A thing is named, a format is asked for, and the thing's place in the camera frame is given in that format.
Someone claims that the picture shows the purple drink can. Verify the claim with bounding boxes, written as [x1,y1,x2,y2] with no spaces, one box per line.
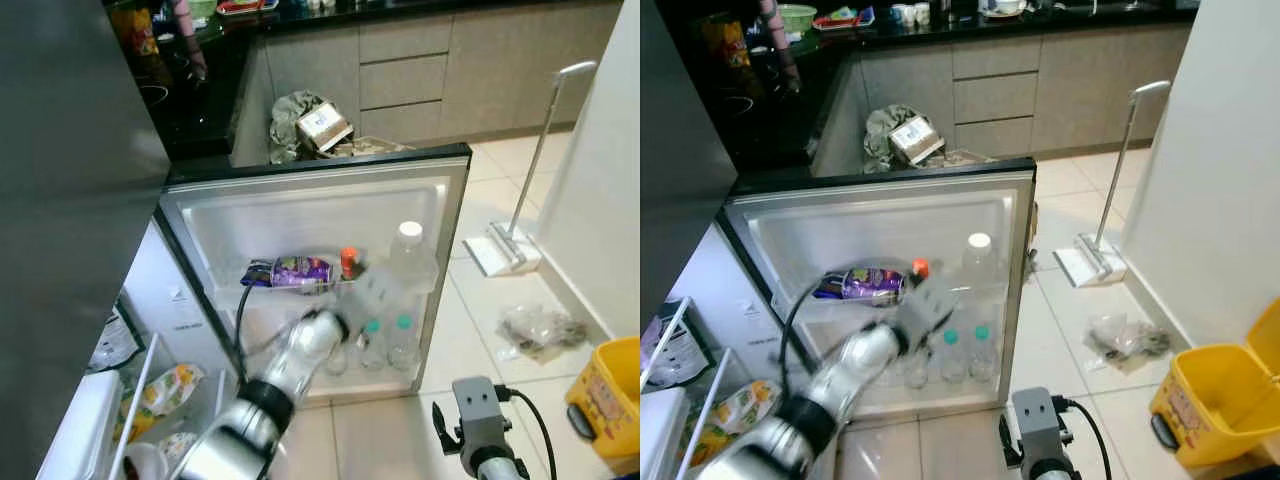
[268,255,337,293]
[845,266,909,303]

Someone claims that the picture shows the fridge door with shelves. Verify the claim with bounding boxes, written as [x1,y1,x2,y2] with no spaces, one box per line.
[718,157,1039,419]
[158,143,473,406]

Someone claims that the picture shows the grey steel fridge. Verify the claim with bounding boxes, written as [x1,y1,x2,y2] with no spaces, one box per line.
[0,0,261,480]
[640,0,801,480]

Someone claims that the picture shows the water bottle teal cap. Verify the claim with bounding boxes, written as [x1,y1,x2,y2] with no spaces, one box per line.
[360,318,386,371]
[390,314,419,369]
[968,324,996,381]
[938,328,963,383]

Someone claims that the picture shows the flat clear plastic bag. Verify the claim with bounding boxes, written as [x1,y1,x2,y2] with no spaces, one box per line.
[497,303,586,363]
[1088,312,1171,361]

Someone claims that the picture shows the yellow pedal bin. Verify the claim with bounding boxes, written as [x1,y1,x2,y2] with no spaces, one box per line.
[1148,298,1280,471]
[565,337,641,476]

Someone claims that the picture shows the white flat mop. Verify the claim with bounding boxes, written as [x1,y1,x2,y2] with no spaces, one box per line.
[1053,80,1171,289]
[463,60,599,278]

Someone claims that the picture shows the large bottle white cap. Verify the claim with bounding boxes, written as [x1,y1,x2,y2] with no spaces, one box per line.
[960,232,1006,301]
[392,220,436,291]

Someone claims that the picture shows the yellow-green snack packet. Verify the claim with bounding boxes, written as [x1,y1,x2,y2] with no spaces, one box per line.
[690,380,791,466]
[118,362,206,441]

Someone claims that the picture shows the white bowl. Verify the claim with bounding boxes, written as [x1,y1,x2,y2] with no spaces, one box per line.
[120,440,171,480]

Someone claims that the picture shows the cardboard box white label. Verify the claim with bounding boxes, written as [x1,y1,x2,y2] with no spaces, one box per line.
[295,100,356,153]
[888,114,946,166]

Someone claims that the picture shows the green-grey bag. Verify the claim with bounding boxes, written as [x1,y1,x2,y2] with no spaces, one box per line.
[865,103,916,173]
[268,90,326,164]

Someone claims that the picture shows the grey kitchen cabinets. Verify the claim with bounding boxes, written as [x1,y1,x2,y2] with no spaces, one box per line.
[700,0,1196,176]
[105,0,626,166]

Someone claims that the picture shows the pink bottle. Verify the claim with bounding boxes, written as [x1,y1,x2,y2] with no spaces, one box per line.
[170,0,211,81]
[760,0,801,91]

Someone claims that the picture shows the orange snack bag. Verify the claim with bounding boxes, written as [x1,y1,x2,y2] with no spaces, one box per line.
[700,15,749,71]
[108,0,161,61]

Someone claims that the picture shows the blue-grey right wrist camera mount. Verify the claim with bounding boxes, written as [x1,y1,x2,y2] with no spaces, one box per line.
[1010,387,1063,471]
[452,376,513,461]

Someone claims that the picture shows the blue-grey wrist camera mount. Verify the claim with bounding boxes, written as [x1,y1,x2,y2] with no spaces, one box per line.
[345,265,406,336]
[452,376,513,461]
[1010,387,1063,471]
[900,278,963,351]

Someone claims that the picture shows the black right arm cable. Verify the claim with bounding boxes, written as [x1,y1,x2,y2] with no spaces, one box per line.
[495,388,559,480]
[1050,397,1113,480]

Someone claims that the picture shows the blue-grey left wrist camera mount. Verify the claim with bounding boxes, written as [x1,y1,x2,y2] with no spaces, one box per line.
[345,265,406,336]
[900,278,963,351]

